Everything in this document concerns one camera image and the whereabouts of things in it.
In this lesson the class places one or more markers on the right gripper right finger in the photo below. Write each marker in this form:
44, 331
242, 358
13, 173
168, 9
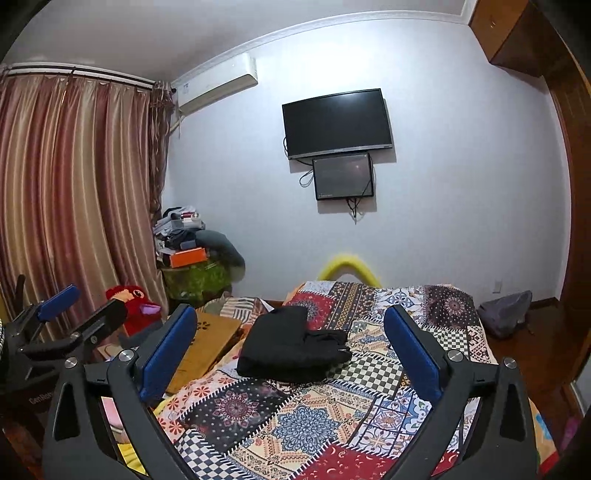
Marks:
501, 443

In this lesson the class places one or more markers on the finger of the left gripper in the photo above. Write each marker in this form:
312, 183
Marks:
57, 302
100, 325

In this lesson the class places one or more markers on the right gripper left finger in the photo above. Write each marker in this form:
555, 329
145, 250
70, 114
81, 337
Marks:
79, 443

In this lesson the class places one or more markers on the black zip hoodie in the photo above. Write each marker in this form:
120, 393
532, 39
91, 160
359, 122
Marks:
281, 347

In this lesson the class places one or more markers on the pile of folded clothes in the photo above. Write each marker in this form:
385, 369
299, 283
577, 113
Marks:
173, 219

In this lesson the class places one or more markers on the yellow fleece blanket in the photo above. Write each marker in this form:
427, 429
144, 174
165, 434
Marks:
547, 452

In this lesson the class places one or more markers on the red plush toy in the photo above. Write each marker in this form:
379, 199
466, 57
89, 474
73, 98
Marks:
141, 311

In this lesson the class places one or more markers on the green patterned storage box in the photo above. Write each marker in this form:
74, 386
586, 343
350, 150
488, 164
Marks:
196, 284

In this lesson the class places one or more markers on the bamboo lap desk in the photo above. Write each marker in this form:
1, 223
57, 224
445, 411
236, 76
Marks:
215, 335

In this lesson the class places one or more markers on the grey backpack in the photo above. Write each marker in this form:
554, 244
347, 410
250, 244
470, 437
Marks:
503, 316

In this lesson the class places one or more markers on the orange box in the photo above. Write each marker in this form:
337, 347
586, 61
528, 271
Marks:
187, 257

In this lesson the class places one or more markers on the patchwork patterned quilt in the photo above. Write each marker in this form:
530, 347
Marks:
354, 424

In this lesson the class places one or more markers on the striped pink curtain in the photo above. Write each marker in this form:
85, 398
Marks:
82, 171

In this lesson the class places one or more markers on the grey pillow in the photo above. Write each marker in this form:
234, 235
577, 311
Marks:
223, 251

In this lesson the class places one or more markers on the white air conditioner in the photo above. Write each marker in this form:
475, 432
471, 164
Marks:
205, 86

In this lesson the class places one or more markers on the yellow curved bed rail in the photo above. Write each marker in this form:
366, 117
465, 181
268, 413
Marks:
349, 264

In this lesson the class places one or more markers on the small black wall monitor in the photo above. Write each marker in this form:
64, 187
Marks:
341, 177

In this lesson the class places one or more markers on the large black wall television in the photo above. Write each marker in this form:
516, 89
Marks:
337, 123

